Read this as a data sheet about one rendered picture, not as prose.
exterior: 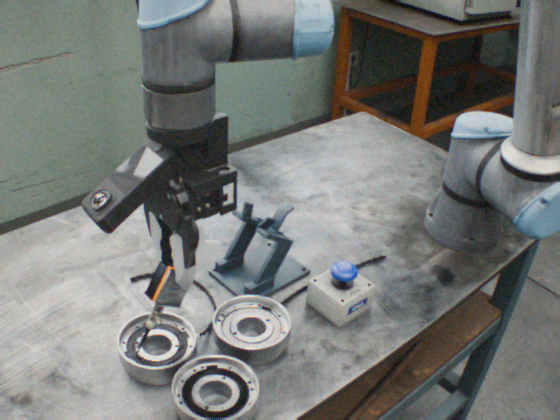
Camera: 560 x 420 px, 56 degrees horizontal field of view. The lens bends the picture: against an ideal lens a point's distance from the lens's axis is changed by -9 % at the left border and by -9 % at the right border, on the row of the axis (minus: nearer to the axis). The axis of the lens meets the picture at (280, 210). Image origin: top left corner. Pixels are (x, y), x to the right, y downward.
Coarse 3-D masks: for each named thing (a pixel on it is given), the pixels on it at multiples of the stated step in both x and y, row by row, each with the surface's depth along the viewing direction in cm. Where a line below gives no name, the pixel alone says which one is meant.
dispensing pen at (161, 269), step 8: (160, 264) 67; (168, 264) 68; (160, 272) 67; (152, 280) 68; (160, 280) 67; (152, 288) 67; (152, 296) 67; (152, 312) 69; (160, 312) 69; (152, 320) 69; (144, 336) 69
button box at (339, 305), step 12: (324, 276) 84; (360, 276) 84; (312, 288) 83; (324, 288) 81; (336, 288) 81; (348, 288) 81; (360, 288) 82; (372, 288) 82; (312, 300) 84; (324, 300) 81; (336, 300) 79; (348, 300) 79; (360, 300) 81; (324, 312) 82; (336, 312) 80; (348, 312) 80; (360, 312) 83; (336, 324) 81
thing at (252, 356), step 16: (224, 304) 78; (240, 304) 80; (256, 304) 80; (272, 304) 79; (240, 320) 77; (256, 320) 78; (288, 320) 76; (240, 336) 74; (288, 336) 75; (224, 352) 73; (240, 352) 72; (256, 352) 72; (272, 352) 73
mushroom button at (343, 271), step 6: (336, 264) 81; (342, 264) 81; (348, 264) 81; (354, 264) 82; (330, 270) 81; (336, 270) 80; (342, 270) 80; (348, 270) 80; (354, 270) 80; (336, 276) 80; (342, 276) 80; (348, 276) 80; (354, 276) 80; (342, 282) 82
